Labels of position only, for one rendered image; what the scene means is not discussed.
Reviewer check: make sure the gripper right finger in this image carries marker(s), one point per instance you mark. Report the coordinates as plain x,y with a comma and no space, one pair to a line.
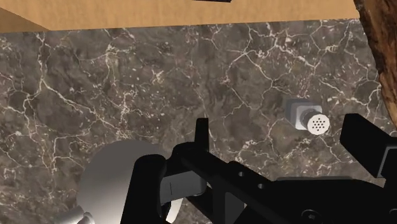
369,142

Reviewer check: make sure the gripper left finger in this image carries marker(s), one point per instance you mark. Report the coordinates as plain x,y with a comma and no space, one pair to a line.
217,169

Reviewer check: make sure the grey shaker with white cap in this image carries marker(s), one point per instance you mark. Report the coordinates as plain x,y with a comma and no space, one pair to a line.
313,121

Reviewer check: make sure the brown rough wooden object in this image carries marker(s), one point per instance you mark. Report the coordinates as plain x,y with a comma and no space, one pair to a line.
384,46

